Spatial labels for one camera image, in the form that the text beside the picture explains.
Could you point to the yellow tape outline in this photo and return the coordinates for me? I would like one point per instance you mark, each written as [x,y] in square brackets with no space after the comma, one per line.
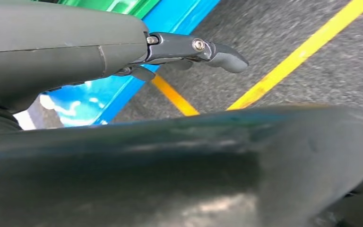
[294,58]

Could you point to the blue metal shelf rack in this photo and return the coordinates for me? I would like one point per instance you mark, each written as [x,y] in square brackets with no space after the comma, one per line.
[84,100]

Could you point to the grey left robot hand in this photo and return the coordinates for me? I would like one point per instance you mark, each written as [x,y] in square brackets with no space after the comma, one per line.
[59,47]

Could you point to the green plastic crate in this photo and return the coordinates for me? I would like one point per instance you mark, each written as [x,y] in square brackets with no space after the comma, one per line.
[128,6]

